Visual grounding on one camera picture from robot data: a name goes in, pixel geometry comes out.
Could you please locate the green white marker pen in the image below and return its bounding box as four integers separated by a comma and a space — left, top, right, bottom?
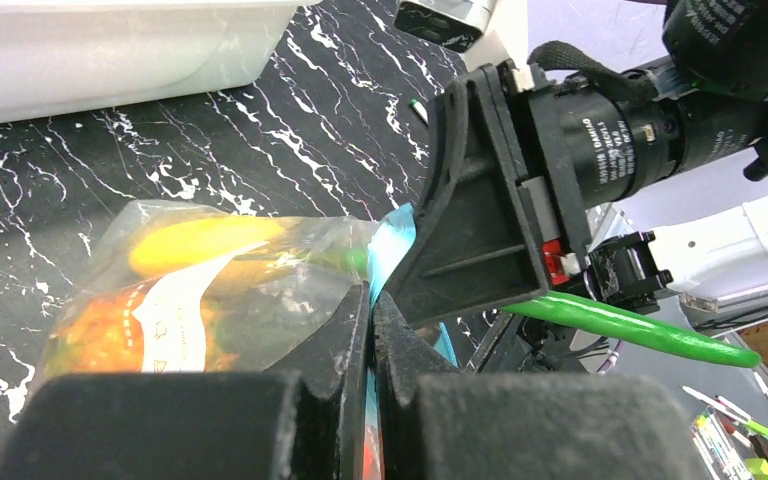
409, 99, 428, 126

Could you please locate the clear zip top bag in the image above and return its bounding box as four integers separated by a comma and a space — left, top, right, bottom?
26, 198, 461, 480

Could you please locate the box of coloured markers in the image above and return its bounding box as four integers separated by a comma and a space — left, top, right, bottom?
682, 372, 768, 479

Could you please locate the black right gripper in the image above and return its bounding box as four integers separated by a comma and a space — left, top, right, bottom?
384, 42, 768, 328

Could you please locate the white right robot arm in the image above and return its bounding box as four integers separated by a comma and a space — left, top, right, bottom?
385, 1, 768, 326

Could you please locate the white plastic food bin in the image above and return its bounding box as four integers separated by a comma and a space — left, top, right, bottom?
0, 1, 299, 123

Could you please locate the toy green bean pod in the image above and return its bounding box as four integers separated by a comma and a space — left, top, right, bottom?
311, 243, 761, 368

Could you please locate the toy yellow lemon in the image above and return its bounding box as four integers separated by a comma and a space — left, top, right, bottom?
127, 215, 299, 278

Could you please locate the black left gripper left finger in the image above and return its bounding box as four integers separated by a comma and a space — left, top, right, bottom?
0, 285, 369, 479

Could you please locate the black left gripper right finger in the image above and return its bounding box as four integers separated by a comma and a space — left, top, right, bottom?
372, 293, 707, 479

